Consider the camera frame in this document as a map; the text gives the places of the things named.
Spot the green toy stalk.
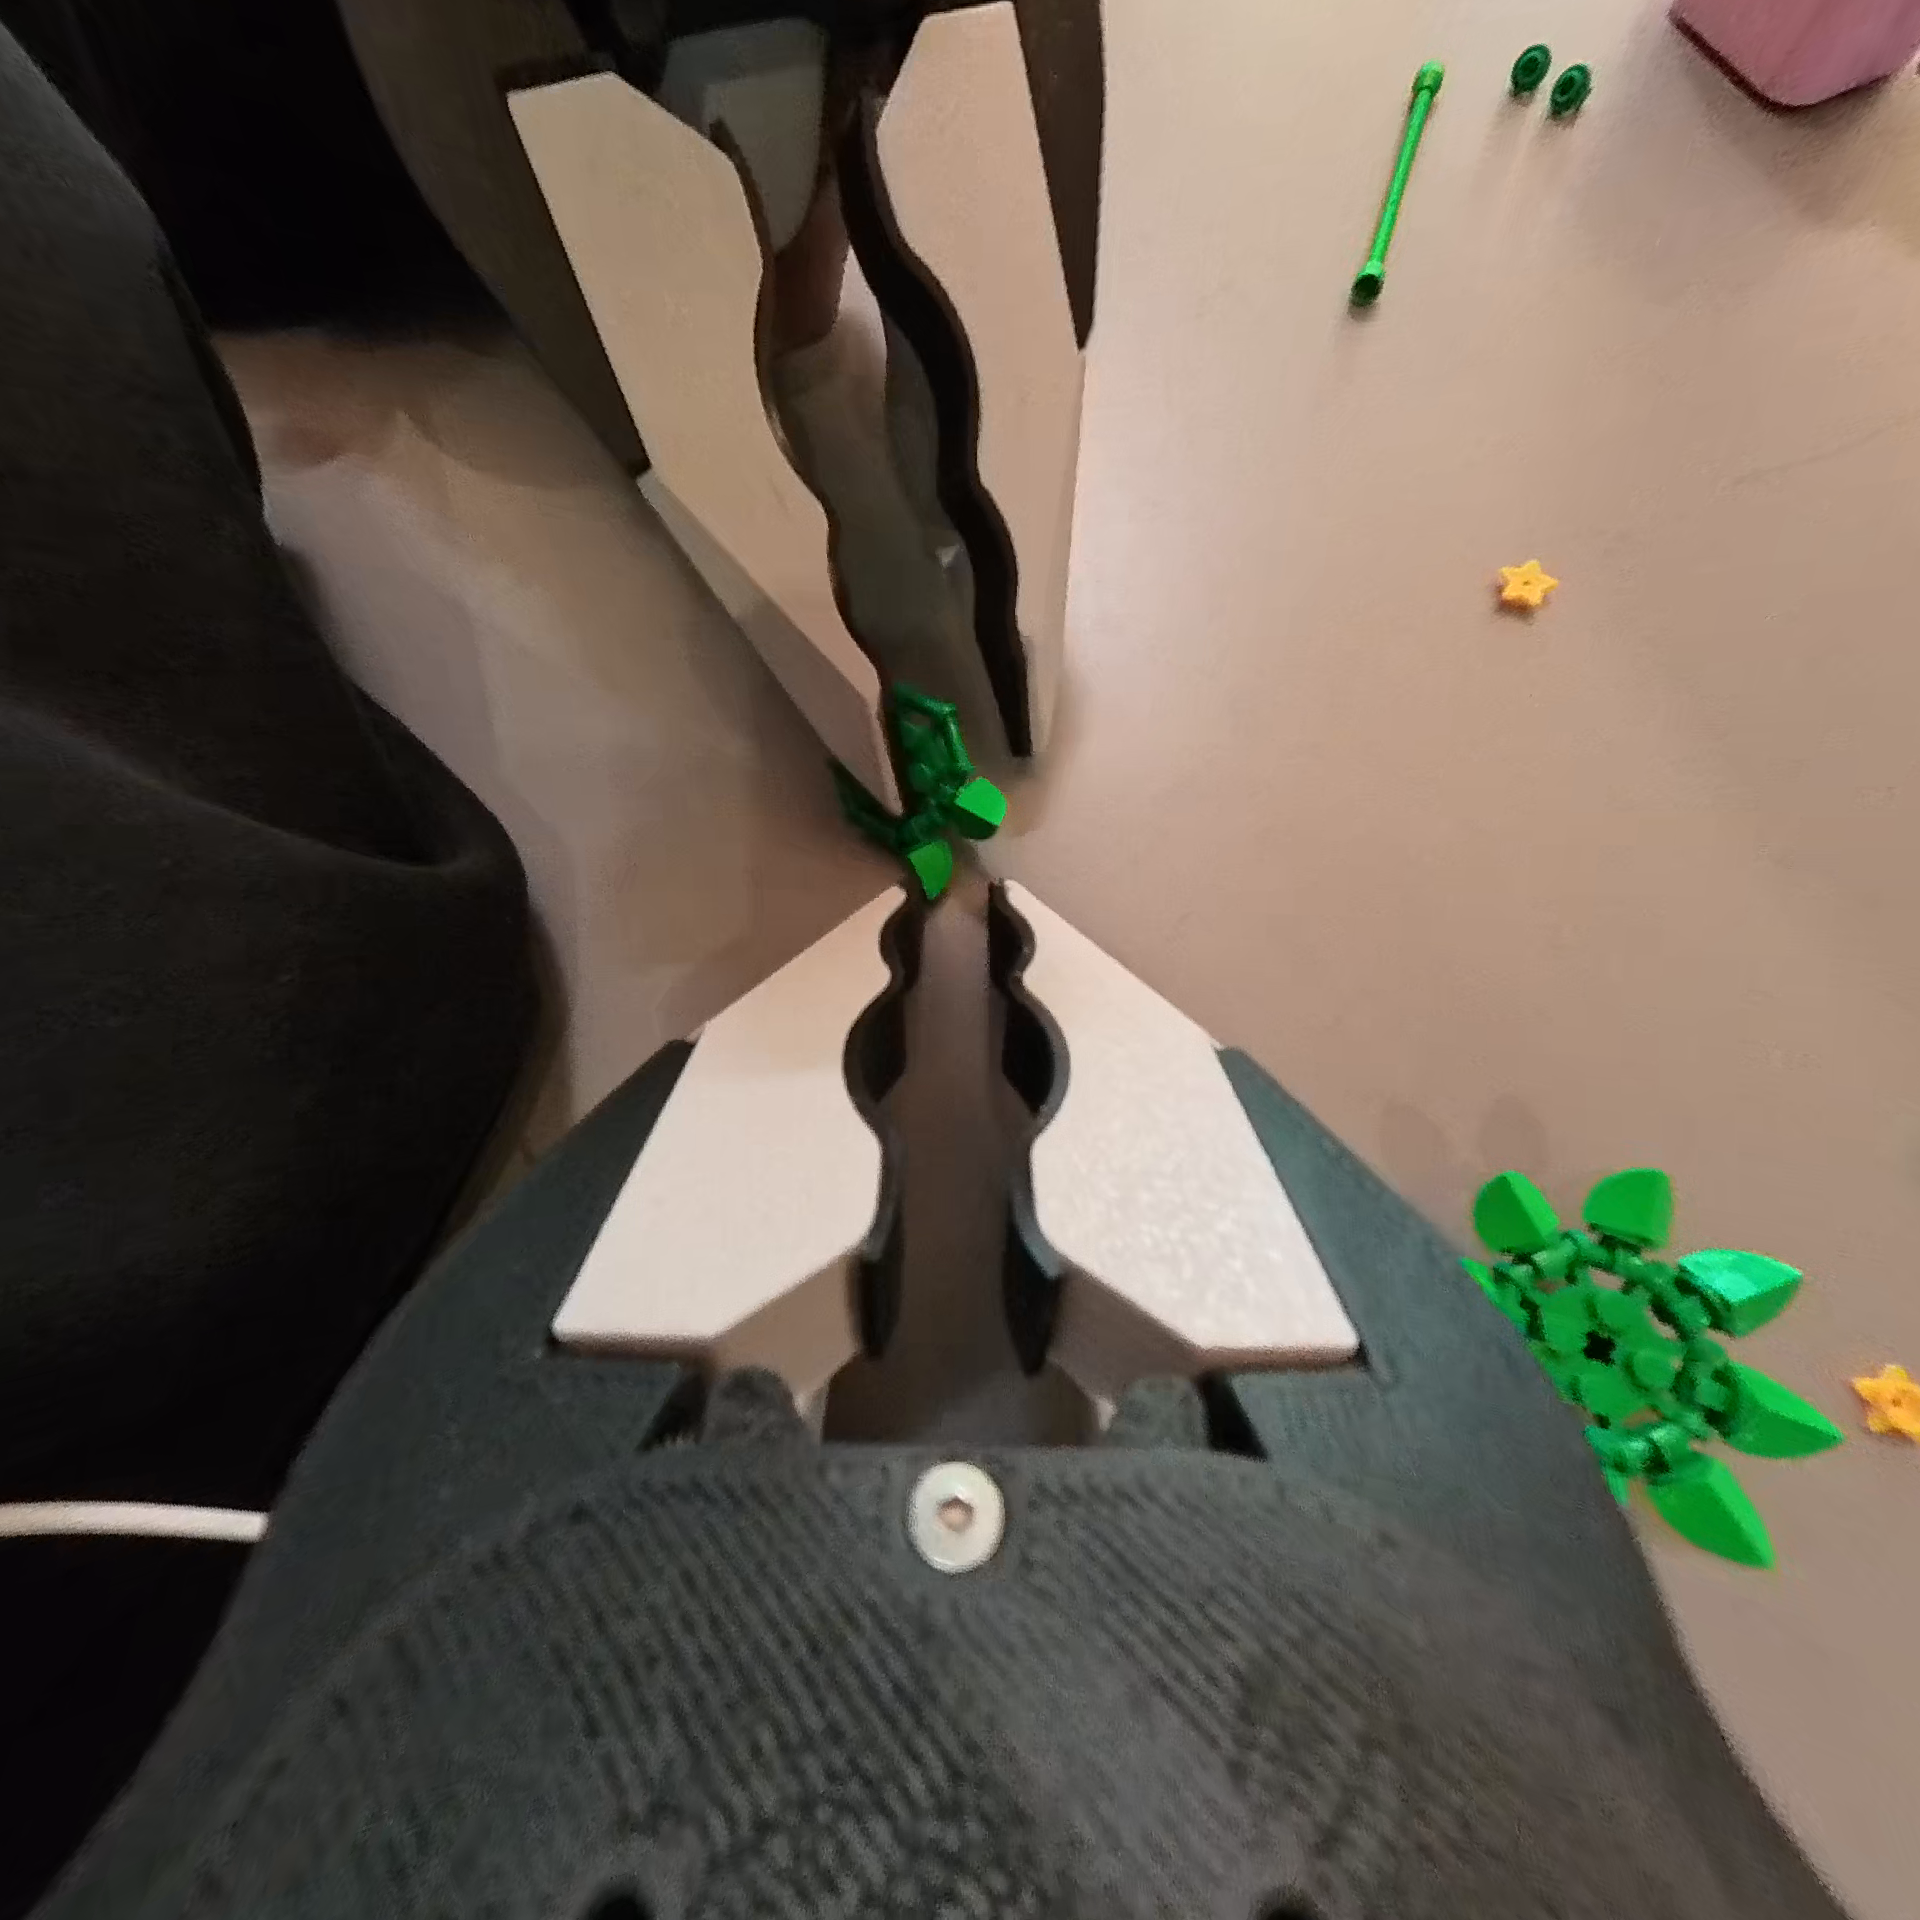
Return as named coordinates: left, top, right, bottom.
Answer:
left=1345, top=60, right=1448, bottom=310

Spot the large green leaf wheel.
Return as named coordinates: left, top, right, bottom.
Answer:
left=1460, top=1167, right=1847, bottom=1571

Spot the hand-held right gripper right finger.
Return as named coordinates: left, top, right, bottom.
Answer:
left=986, top=878, right=1361, bottom=1440

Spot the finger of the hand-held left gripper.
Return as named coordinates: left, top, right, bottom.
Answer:
left=831, top=0, right=1087, bottom=762
left=504, top=67, right=905, bottom=784

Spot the pink plastic toy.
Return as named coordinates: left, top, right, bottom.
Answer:
left=1668, top=0, right=1920, bottom=110

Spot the white cable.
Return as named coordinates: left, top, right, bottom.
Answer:
left=0, top=1500, right=272, bottom=1546

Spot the green toy web disc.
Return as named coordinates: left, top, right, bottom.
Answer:
left=835, top=682, right=961, bottom=859

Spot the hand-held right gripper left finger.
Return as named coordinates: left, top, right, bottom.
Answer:
left=551, top=886, right=916, bottom=1434

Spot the person's left hand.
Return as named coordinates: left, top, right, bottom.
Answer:
left=772, top=192, right=905, bottom=499

